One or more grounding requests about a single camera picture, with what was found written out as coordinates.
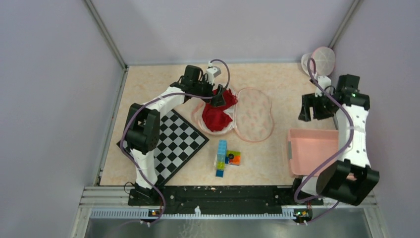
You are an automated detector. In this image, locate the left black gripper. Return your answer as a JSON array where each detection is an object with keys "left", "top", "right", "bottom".
[{"left": 192, "top": 75, "right": 225, "bottom": 107}]

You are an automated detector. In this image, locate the red bra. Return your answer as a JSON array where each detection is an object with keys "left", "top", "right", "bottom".
[{"left": 202, "top": 89, "right": 238, "bottom": 132}]

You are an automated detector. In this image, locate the white pink mesh laundry bag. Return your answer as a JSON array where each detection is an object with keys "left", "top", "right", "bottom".
[{"left": 301, "top": 47, "right": 336, "bottom": 76}]

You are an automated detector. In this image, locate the pink plastic basket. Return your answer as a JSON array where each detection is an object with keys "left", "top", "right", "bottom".
[{"left": 287, "top": 128, "right": 343, "bottom": 178}]

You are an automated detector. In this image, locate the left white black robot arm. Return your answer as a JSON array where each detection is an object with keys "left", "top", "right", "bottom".
[{"left": 119, "top": 62, "right": 227, "bottom": 205}]

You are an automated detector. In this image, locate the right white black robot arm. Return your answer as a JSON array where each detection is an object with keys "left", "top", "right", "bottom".
[{"left": 290, "top": 74, "right": 380, "bottom": 206}]

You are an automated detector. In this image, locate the colourful toy block stack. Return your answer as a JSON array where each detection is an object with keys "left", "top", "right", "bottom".
[{"left": 214, "top": 140, "right": 241, "bottom": 178}]

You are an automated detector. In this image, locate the black white checkerboard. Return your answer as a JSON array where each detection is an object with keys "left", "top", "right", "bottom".
[{"left": 116, "top": 109, "right": 210, "bottom": 186}]

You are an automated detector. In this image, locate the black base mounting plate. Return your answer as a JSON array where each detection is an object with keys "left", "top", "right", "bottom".
[{"left": 128, "top": 185, "right": 324, "bottom": 221}]

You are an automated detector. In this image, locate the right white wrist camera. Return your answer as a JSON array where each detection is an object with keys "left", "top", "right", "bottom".
[{"left": 315, "top": 75, "right": 331, "bottom": 97}]

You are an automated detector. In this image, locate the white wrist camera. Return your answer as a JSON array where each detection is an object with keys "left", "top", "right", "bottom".
[
  {"left": 206, "top": 61, "right": 221, "bottom": 85},
  {"left": 315, "top": 75, "right": 331, "bottom": 97}
]

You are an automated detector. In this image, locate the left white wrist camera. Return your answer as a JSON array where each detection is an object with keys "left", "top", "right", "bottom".
[{"left": 206, "top": 61, "right": 221, "bottom": 85}]

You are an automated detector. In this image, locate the aluminium frame rail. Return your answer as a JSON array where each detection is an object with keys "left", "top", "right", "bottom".
[{"left": 78, "top": 184, "right": 378, "bottom": 220}]

